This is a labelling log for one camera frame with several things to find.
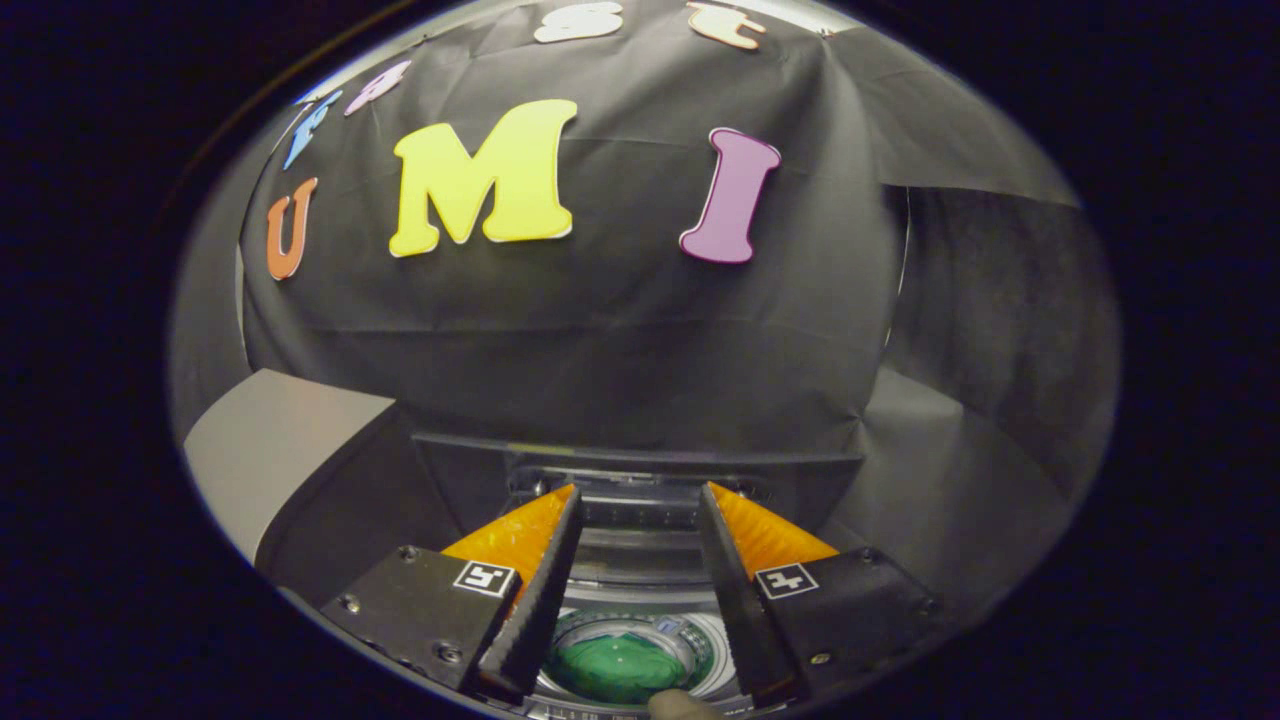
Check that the green polo shirt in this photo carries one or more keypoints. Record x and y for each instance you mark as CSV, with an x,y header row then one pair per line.
x,y
615,668

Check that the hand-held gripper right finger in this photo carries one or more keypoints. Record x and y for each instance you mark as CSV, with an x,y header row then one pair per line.
x,y
735,600

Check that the grey cabinet with dark top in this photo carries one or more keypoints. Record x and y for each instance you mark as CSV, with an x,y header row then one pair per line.
x,y
280,440

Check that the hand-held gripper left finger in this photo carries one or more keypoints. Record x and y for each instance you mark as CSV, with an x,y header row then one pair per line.
x,y
545,600

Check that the black backdrop cloth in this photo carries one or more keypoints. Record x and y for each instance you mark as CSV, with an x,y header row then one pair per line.
x,y
620,340

